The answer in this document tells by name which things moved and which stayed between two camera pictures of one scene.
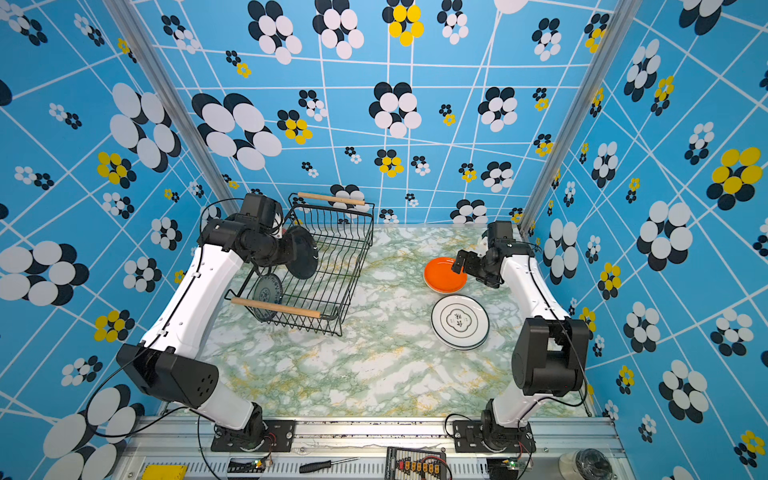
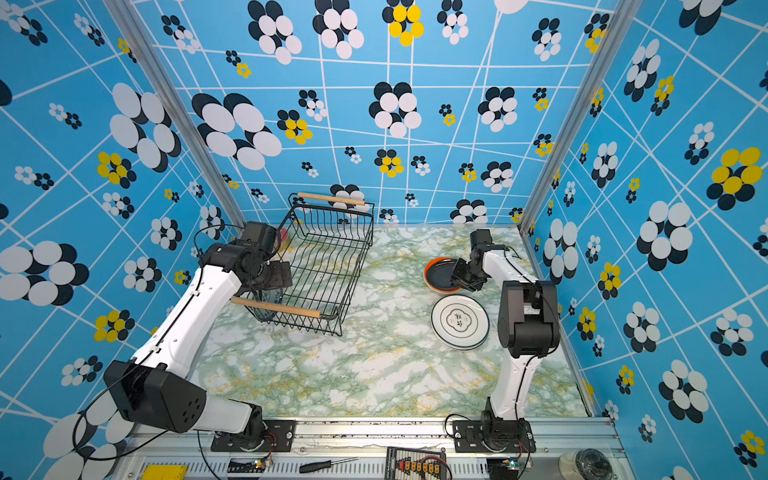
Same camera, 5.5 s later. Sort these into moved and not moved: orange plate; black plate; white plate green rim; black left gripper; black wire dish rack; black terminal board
Moved: black left gripper; black plate
Not moved: black terminal board; black wire dish rack; orange plate; white plate green rim
